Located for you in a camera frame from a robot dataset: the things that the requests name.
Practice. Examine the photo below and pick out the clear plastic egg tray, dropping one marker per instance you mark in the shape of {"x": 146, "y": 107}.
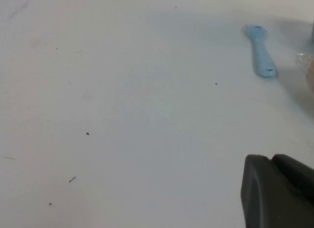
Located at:
{"x": 301, "y": 59}

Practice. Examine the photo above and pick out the light blue plastic fork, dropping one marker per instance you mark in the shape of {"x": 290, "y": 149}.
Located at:
{"x": 260, "y": 54}

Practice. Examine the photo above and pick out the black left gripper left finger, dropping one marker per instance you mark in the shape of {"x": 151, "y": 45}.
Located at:
{"x": 265, "y": 196}

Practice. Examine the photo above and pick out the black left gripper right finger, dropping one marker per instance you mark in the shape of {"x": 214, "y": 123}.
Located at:
{"x": 299, "y": 176}

